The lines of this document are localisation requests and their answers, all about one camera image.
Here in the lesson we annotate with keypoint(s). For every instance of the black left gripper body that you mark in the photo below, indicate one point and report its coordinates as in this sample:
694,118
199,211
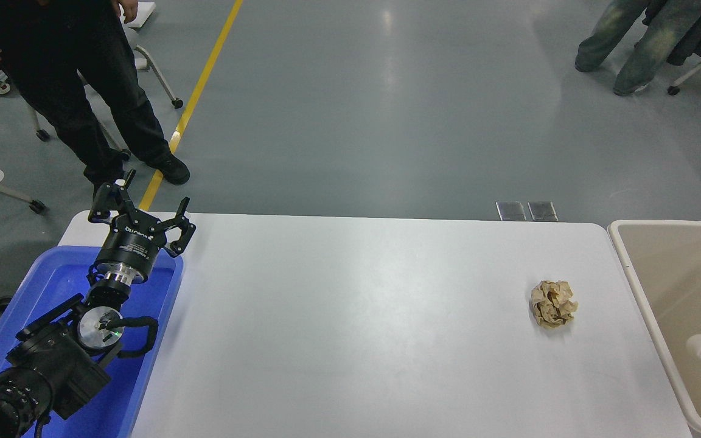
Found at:
132,243

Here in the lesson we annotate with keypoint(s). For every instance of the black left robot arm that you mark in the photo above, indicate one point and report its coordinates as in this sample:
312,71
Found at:
49,365

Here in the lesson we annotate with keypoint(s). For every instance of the person's left hand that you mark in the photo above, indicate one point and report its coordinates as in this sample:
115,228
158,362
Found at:
130,8

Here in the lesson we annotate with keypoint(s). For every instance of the large pale bin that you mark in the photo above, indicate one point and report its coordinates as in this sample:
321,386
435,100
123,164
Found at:
679,286

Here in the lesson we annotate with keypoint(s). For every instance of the blue plastic tray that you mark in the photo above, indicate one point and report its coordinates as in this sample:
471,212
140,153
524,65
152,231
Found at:
52,286

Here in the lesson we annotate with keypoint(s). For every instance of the grey office chair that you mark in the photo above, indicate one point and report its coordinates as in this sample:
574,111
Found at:
159,79

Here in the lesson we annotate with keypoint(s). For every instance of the person in black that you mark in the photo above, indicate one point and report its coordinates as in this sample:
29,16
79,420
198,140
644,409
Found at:
83,79

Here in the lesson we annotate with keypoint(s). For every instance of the crumpled tan paper ball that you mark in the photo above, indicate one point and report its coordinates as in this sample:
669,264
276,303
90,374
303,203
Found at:
553,304

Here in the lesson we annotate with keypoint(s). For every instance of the white board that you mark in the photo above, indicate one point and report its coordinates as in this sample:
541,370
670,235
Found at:
146,12

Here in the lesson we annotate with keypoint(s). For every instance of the metal floor plate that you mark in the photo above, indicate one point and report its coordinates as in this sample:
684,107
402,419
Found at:
511,211
543,211

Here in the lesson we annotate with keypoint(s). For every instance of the person in pale trousers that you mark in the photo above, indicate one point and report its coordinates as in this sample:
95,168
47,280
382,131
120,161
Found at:
636,42

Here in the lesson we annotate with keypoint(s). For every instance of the white wheeled chair frame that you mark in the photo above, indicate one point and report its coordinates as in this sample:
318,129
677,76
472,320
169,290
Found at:
688,76

